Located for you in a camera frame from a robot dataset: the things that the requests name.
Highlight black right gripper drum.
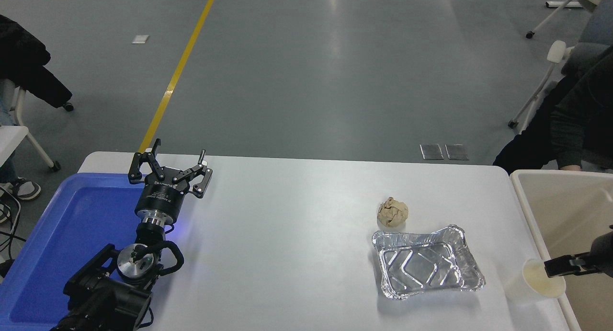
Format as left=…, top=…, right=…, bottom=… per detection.
left=590, top=230, right=613, bottom=278

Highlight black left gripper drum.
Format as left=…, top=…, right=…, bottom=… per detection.
left=135, top=174, right=190, bottom=221

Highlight white paper cup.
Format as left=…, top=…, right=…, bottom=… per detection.
left=504, top=258, right=567, bottom=307

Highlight large pale bin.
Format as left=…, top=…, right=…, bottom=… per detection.
left=510, top=170, right=613, bottom=331

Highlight blue plastic tray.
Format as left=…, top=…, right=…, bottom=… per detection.
left=0, top=172, right=147, bottom=331

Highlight silver foil tray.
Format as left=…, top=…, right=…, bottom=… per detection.
left=372, top=224, right=486, bottom=301

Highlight person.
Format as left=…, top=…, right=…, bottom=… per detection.
left=493, top=44, right=613, bottom=171
left=0, top=14, right=74, bottom=224

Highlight small white side table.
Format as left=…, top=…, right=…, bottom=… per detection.
left=0, top=125, right=30, bottom=168

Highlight crumpled tan paper ball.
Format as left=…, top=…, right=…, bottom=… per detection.
left=377, top=197, right=409, bottom=228

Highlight white chair base with caster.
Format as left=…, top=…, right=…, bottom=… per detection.
left=526, top=0, right=605, bottom=39

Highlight black floor cables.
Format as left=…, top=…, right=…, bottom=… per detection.
left=0, top=185, right=23, bottom=264

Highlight white frame chair with casters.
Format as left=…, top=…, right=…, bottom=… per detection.
left=0, top=80, right=62, bottom=172

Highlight grey chair with white frame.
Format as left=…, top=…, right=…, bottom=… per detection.
left=508, top=0, right=613, bottom=130

